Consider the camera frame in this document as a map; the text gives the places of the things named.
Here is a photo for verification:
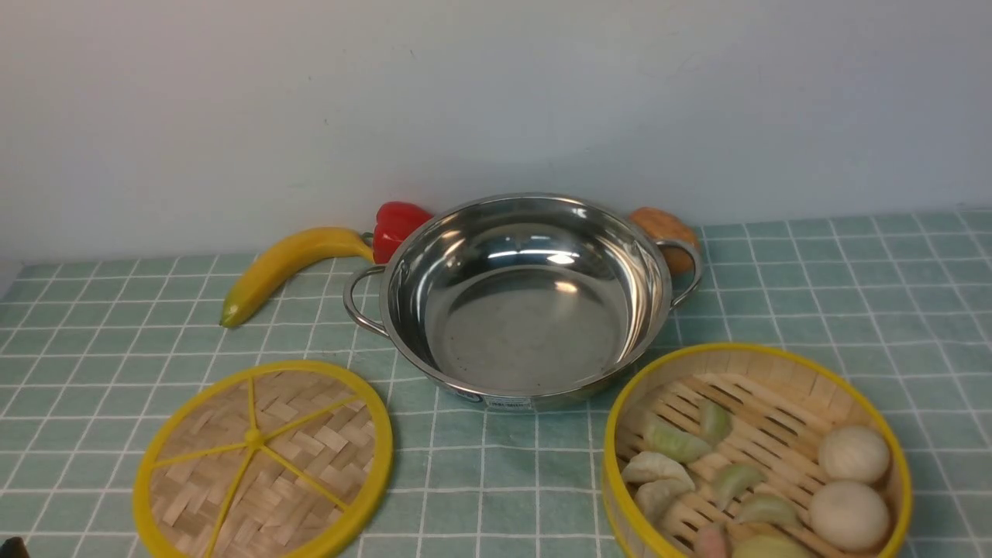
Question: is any yellow woven steamer lid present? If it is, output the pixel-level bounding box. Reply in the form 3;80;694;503
133;360;394;557

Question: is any yellow bamboo steamer basket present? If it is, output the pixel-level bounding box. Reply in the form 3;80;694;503
602;343;913;557

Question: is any stainless steel pot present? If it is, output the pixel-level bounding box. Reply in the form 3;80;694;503
343;193;704;411

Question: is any red bell pepper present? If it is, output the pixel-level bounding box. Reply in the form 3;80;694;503
371;201;433;265

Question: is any brown bread roll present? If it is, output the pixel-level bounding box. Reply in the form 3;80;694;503
629;206;701;276

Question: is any yellow banana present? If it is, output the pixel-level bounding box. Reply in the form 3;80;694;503
219;227;374;329

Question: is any green dumpling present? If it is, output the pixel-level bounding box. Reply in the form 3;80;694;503
642;417;713;465
698;398;733;448
710;463;766;511
734;492;803;529

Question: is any white dumpling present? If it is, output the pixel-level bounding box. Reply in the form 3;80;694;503
634;477;697;524
621;451;697;491

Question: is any pink dumpling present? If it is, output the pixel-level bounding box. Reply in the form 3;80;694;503
692;522;732;558

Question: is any green round bun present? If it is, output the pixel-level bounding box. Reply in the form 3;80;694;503
731;536;811;558

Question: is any white round bun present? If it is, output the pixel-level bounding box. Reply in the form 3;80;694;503
818;425;892;484
808;480;890;553

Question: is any green checkered tablecloth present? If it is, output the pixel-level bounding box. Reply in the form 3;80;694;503
1;211;991;557

